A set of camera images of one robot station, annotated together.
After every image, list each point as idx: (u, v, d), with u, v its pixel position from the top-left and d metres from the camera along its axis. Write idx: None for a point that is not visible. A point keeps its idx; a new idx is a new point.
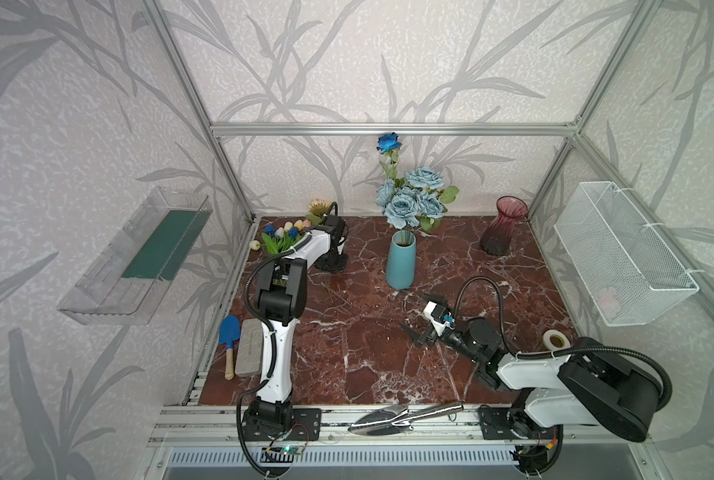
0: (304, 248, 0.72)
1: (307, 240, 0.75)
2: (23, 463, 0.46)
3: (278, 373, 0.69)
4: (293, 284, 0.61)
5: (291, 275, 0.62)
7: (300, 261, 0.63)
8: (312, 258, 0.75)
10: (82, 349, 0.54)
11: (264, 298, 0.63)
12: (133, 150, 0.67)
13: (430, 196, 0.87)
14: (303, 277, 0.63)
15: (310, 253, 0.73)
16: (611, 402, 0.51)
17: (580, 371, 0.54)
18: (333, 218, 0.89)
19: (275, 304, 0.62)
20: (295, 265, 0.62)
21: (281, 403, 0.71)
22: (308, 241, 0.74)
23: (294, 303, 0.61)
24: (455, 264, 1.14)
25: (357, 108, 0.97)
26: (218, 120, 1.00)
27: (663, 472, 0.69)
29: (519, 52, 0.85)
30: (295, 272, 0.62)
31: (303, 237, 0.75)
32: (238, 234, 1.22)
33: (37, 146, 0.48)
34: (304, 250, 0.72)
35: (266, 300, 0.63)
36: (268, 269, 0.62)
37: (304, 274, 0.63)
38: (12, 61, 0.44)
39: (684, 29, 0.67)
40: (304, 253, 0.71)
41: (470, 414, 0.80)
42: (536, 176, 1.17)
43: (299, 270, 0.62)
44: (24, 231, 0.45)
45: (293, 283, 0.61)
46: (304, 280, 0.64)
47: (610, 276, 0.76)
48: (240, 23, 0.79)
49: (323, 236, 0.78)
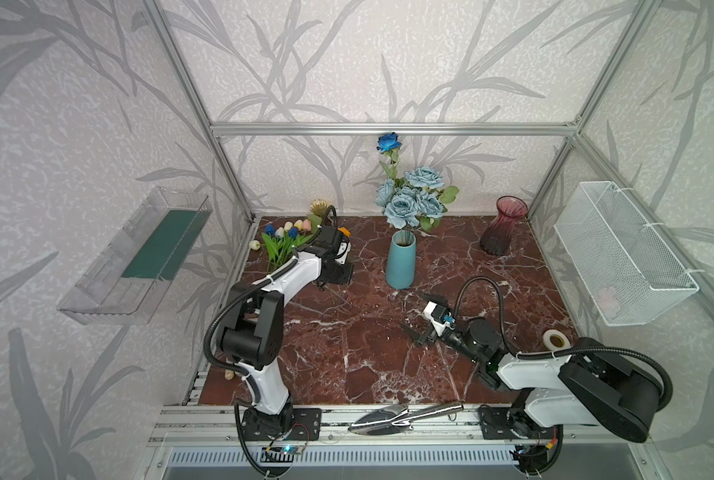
0: (285, 276, 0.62)
1: (291, 266, 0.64)
2: (23, 463, 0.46)
3: (267, 396, 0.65)
4: (264, 324, 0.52)
5: (263, 312, 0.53)
7: (275, 295, 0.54)
8: (296, 287, 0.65)
10: (81, 349, 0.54)
11: (228, 339, 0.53)
12: (133, 150, 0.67)
13: (430, 196, 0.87)
14: (277, 314, 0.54)
15: (293, 281, 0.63)
16: (612, 402, 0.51)
17: (581, 372, 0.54)
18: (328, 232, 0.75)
19: (242, 346, 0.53)
20: (269, 300, 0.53)
21: (277, 410, 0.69)
22: (292, 267, 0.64)
23: (264, 348, 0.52)
24: (455, 264, 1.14)
25: (357, 108, 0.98)
26: (218, 120, 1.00)
27: (663, 472, 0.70)
29: (519, 52, 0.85)
30: (268, 309, 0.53)
31: (288, 261, 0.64)
32: (238, 234, 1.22)
33: (37, 146, 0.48)
34: (284, 281, 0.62)
35: (231, 343, 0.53)
36: (237, 305, 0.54)
37: (279, 310, 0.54)
38: (12, 61, 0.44)
39: (684, 29, 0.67)
40: (283, 284, 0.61)
41: (470, 414, 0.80)
42: (536, 176, 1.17)
43: (272, 307, 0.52)
44: (24, 230, 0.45)
45: (264, 322, 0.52)
46: (279, 317, 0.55)
47: (610, 276, 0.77)
48: (240, 23, 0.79)
49: (310, 261, 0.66)
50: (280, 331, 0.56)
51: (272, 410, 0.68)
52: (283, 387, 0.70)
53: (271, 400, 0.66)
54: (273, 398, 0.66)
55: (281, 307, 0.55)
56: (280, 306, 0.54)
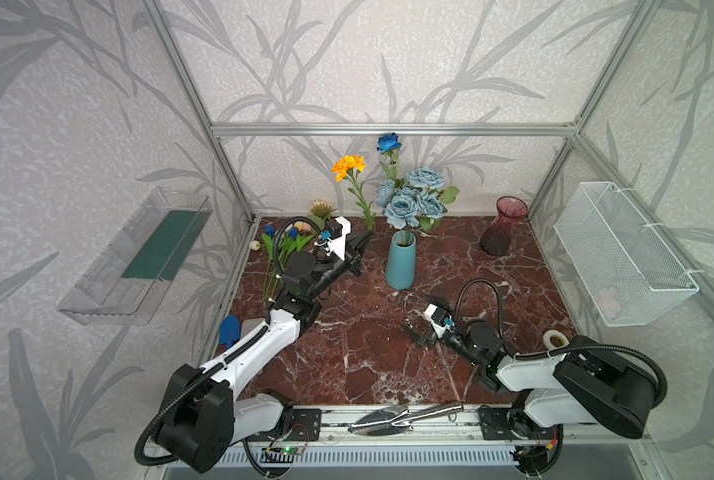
0: (243, 356, 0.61)
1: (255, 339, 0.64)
2: (23, 463, 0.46)
3: (257, 422, 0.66)
4: (203, 427, 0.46)
5: (204, 411, 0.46)
7: (221, 392, 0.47)
8: (260, 359, 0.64)
10: (81, 350, 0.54)
11: (163, 433, 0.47)
12: (133, 150, 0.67)
13: (430, 196, 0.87)
14: (220, 415, 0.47)
15: (259, 353, 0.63)
16: (608, 399, 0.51)
17: (576, 370, 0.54)
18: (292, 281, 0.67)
19: (176, 447, 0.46)
20: (212, 399, 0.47)
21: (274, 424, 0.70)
22: (256, 342, 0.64)
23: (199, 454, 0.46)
24: (455, 264, 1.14)
25: (357, 108, 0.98)
26: (218, 120, 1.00)
27: (663, 472, 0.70)
29: (519, 53, 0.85)
30: (210, 408, 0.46)
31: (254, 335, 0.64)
32: (238, 234, 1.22)
33: (38, 146, 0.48)
34: (246, 359, 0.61)
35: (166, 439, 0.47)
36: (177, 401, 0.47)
37: (224, 409, 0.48)
38: (13, 61, 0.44)
39: (684, 30, 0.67)
40: (242, 366, 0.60)
41: (470, 414, 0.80)
42: (536, 176, 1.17)
43: (214, 406, 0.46)
44: (24, 230, 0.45)
45: (203, 427, 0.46)
46: (224, 414, 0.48)
47: (610, 276, 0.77)
48: (240, 23, 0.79)
49: (285, 327, 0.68)
50: (226, 428, 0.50)
51: (268, 428, 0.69)
52: (273, 404, 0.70)
53: (264, 422, 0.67)
54: (264, 420, 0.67)
55: (227, 405, 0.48)
56: (226, 406, 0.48)
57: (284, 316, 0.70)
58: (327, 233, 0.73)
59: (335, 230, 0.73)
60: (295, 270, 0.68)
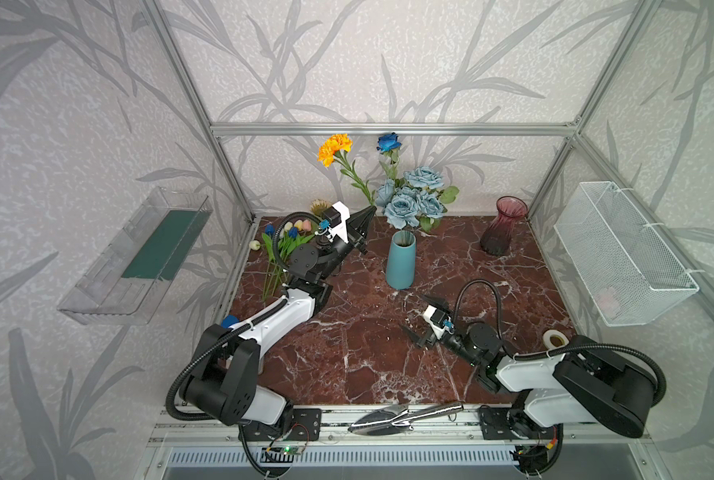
0: (269, 319, 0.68)
1: (278, 308, 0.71)
2: (23, 463, 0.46)
3: (263, 413, 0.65)
4: (233, 377, 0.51)
5: (234, 363, 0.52)
7: (249, 346, 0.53)
8: (281, 328, 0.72)
10: (81, 349, 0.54)
11: (191, 390, 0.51)
12: (133, 150, 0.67)
13: (430, 196, 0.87)
14: (248, 367, 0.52)
15: (279, 322, 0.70)
16: (608, 399, 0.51)
17: (575, 370, 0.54)
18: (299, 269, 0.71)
19: (206, 400, 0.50)
20: (242, 351, 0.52)
21: (277, 418, 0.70)
22: (280, 310, 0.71)
23: (229, 404, 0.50)
24: (455, 264, 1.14)
25: (357, 108, 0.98)
26: (218, 120, 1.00)
27: (663, 472, 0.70)
29: (519, 52, 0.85)
30: (240, 360, 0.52)
31: (275, 305, 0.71)
32: (238, 234, 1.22)
33: (37, 146, 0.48)
34: (268, 325, 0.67)
35: (197, 393, 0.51)
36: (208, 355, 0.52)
37: (251, 362, 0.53)
38: (12, 61, 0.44)
39: (684, 30, 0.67)
40: (267, 328, 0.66)
41: (470, 414, 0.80)
42: (536, 176, 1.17)
43: (245, 358, 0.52)
44: (24, 231, 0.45)
45: (234, 377, 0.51)
46: (251, 370, 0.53)
47: (610, 276, 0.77)
48: (240, 23, 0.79)
49: (302, 301, 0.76)
50: (250, 386, 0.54)
51: (270, 423, 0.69)
52: (277, 399, 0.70)
53: (267, 415, 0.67)
54: (268, 412, 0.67)
55: (253, 361, 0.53)
56: (253, 360, 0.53)
57: (300, 293, 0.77)
58: (325, 223, 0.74)
59: (334, 219, 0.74)
60: (302, 263, 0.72)
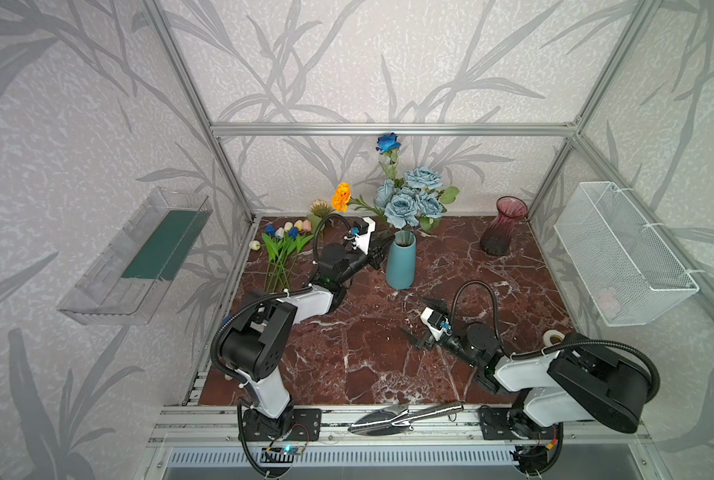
0: (300, 296, 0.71)
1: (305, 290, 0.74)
2: (23, 463, 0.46)
3: (268, 401, 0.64)
4: (271, 334, 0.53)
5: (274, 320, 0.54)
7: (288, 306, 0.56)
8: (305, 308, 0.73)
10: (81, 349, 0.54)
11: (228, 343, 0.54)
12: (133, 150, 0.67)
13: (430, 196, 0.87)
14: (284, 326, 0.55)
15: (308, 301, 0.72)
16: (600, 393, 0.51)
17: (569, 366, 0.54)
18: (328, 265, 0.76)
19: (241, 352, 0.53)
20: (281, 309, 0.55)
21: (279, 415, 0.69)
22: (306, 291, 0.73)
23: (263, 357, 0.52)
24: (455, 264, 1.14)
25: (357, 108, 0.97)
26: (218, 120, 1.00)
27: (663, 472, 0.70)
29: (519, 52, 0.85)
30: (279, 318, 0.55)
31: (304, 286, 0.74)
32: (238, 234, 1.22)
33: (37, 146, 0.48)
34: (299, 299, 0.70)
35: (234, 346, 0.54)
36: (250, 310, 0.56)
37: (287, 323, 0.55)
38: (12, 61, 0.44)
39: (684, 29, 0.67)
40: (298, 302, 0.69)
41: (470, 414, 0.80)
42: (536, 176, 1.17)
43: (284, 316, 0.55)
44: (24, 231, 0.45)
45: (272, 332, 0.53)
46: (285, 332, 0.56)
47: (610, 277, 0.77)
48: (240, 23, 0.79)
49: (325, 291, 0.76)
50: (281, 348, 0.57)
51: (272, 418, 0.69)
52: (284, 392, 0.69)
53: (271, 406, 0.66)
54: (272, 402, 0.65)
55: (289, 322, 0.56)
56: (289, 321, 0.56)
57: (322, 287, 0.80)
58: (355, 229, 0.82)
59: (363, 228, 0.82)
60: (330, 257, 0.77)
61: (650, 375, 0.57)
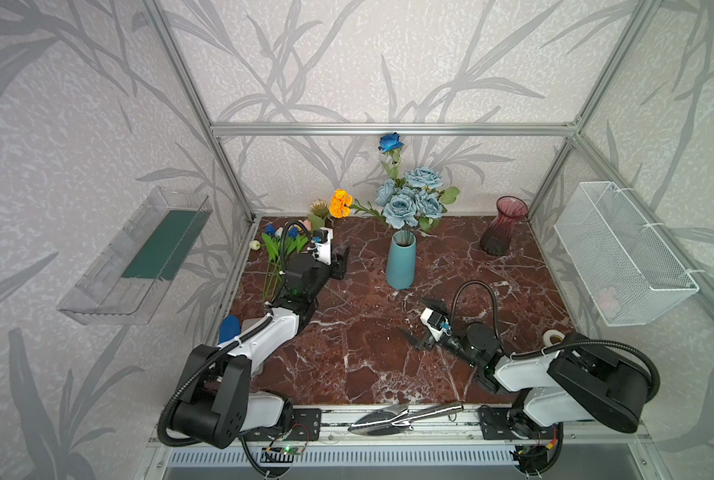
0: (256, 337, 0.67)
1: (264, 325, 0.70)
2: (23, 463, 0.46)
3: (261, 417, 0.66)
4: (226, 397, 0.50)
5: (226, 383, 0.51)
7: (240, 363, 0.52)
8: (267, 346, 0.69)
10: (81, 349, 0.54)
11: (181, 415, 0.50)
12: (133, 150, 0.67)
13: (430, 196, 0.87)
14: (239, 386, 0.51)
15: (268, 339, 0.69)
16: (600, 394, 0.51)
17: (569, 366, 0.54)
18: (294, 277, 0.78)
19: (196, 422, 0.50)
20: (232, 369, 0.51)
21: (278, 419, 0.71)
22: (265, 327, 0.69)
23: (222, 425, 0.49)
24: (455, 264, 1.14)
25: (358, 108, 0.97)
26: (218, 120, 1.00)
27: (663, 472, 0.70)
29: (519, 53, 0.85)
30: (231, 380, 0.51)
31: (262, 321, 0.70)
32: (238, 234, 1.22)
33: (37, 145, 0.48)
34: (256, 342, 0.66)
35: (187, 416, 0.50)
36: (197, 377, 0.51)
37: (242, 381, 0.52)
38: (12, 61, 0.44)
39: (684, 29, 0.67)
40: (255, 346, 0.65)
41: (470, 414, 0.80)
42: (536, 176, 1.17)
43: (236, 377, 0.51)
44: (24, 231, 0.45)
45: (226, 397, 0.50)
46: (242, 388, 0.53)
47: (610, 276, 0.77)
48: (240, 23, 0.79)
49: (287, 318, 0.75)
50: (242, 403, 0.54)
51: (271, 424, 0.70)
52: (276, 400, 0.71)
53: (266, 419, 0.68)
54: (265, 417, 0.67)
55: (244, 379, 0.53)
56: (244, 378, 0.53)
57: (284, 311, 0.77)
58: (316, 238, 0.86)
59: (322, 237, 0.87)
60: (298, 267, 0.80)
61: (649, 375, 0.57)
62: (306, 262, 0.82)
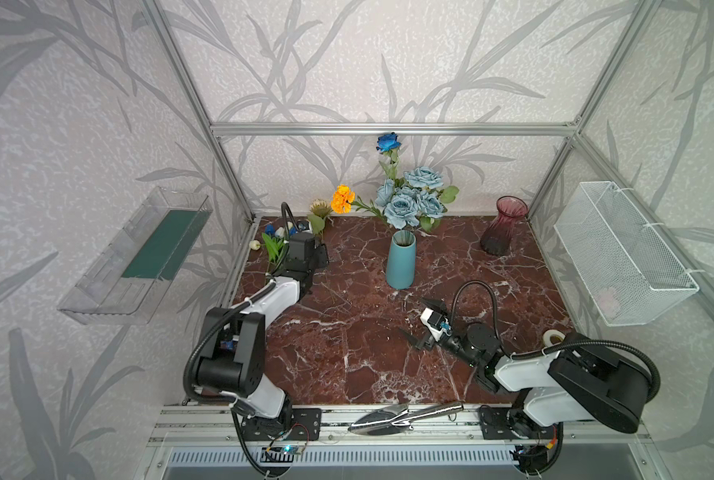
0: (264, 298, 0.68)
1: (269, 289, 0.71)
2: (23, 463, 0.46)
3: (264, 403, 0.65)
4: (246, 349, 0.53)
5: (244, 336, 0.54)
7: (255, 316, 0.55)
8: (275, 309, 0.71)
10: (82, 349, 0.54)
11: (205, 372, 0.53)
12: (133, 150, 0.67)
13: (430, 196, 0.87)
14: (257, 337, 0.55)
15: (274, 302, 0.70)
16: (601, 394, 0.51)
17: (569, 366, 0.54)
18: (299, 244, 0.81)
19: (221, 375, 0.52)
20: (248, 323, 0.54)
21: (279, 412, 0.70)
22: (270, 291, 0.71)
23: (245, 373, 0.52)
24: (455, 264, 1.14)
25: (357, 108, 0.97)
26: (218, 120, 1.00)
27: (663, 472, 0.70)
29: (519, 52, 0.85)
30: (249, 332, 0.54)
31: (266, 286, 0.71)
32: (238, 234, 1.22)
33: (38, 145, 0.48)
34: (264, 302, 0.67)
35: (211, 372, 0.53)
36: (215, 334, 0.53)
37: (259, 333, 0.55)
38: (12, 60, 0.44)
39: (684, 29, 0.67)
40: (264, 305, 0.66)
41: (470, 414, 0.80)
42: (536, 176, 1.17)
43: (253, 329, 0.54)
44: (24, 231, 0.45)
45: (246, 347, 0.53)
46: (260, 340, 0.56)
47: (610, 276, 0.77)
48: (240, 23, 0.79)
49: (289, 283, 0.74)
50: (260, 355, 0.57)
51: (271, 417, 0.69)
52: (277, 391, 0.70)
53: (268, 409, 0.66)
54: (269, 405, 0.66)
55: (260, 331, 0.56)
56: (260, 330, 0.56)
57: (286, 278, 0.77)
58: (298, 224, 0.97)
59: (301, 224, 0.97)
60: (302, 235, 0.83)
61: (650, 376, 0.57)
62: (306, 234, 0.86)
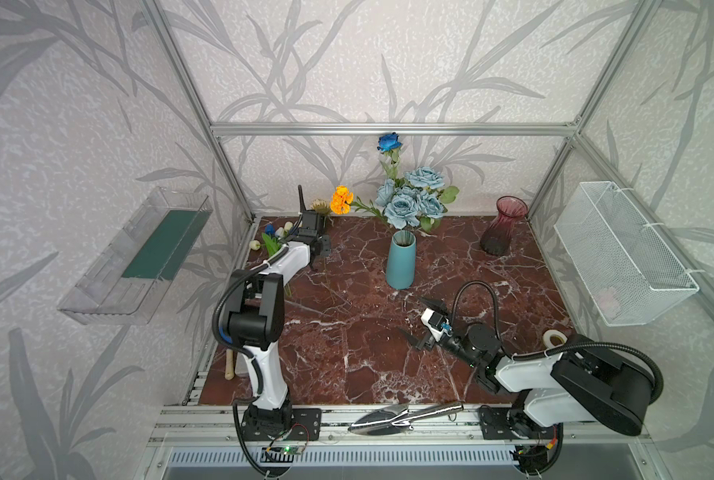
0: (280, 261, 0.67)
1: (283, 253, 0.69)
2: (23, 463, 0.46)
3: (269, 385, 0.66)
4: (269, 303, 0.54)
5: (267, 292, 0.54)
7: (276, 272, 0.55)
8: (290, 272, 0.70)
10: (81, 349, 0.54)
11: (234, 325, 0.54)
12: (133, 150, 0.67)
13: (430, 196, 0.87)
14: (279, 292, 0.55)
15: (289, 265, 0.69)
16: (605, 397, 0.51)
17: (573, 369, 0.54)
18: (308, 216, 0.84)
19: (248, 328, 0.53)
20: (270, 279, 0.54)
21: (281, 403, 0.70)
22: (285, 254, 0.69)
23: (271, 324, 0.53)
24: (455, 264, 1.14)
25: (357, 108, 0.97)
26: (218, 120, 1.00)
27: (663, 472, 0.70)
29: (519, 52, 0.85)
30: (271, 289, 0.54)
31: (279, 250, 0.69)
32: (238, 234, 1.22)
33: (38, 146, 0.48)
34: (280, 264, 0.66)
35: (238, 325, 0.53)
36: (238, 290, 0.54)
37: (280, 289, 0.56)
38: (12, 61, 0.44)
39: (684, 29, 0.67)
40: (280, 267, 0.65)
41: (470, 414, 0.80)
42: (536, 176, 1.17)
43: (275, 286, 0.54)
44: (24, 231, 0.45)
45: (270, 301, 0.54)
46: (281, 296, 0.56)
47: (611, 276, 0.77)
48: (240, 23, 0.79)
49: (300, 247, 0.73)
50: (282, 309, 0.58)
51: (275, 407, 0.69)
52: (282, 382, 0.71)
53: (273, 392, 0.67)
54: (274, 391, 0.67)
55: (281, 286, 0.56)
56: (281, 286, 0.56)
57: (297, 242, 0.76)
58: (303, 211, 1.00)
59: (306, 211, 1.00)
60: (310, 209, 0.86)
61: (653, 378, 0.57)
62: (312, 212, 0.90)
